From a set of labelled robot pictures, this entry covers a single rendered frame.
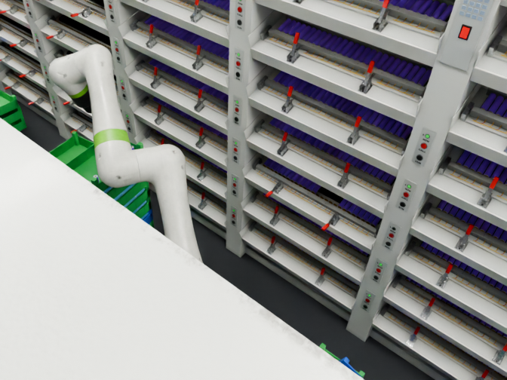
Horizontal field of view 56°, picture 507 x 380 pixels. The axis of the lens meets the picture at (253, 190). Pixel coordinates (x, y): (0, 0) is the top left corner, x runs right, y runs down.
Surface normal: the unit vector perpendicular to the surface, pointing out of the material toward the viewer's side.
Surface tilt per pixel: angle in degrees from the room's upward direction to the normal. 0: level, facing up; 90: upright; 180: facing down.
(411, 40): 19
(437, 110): 90
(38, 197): 0
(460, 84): 90
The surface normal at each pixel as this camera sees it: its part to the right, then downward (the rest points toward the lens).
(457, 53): -0.63, 0.50
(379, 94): -0.16, -0.53
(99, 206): 0.05, -0.74
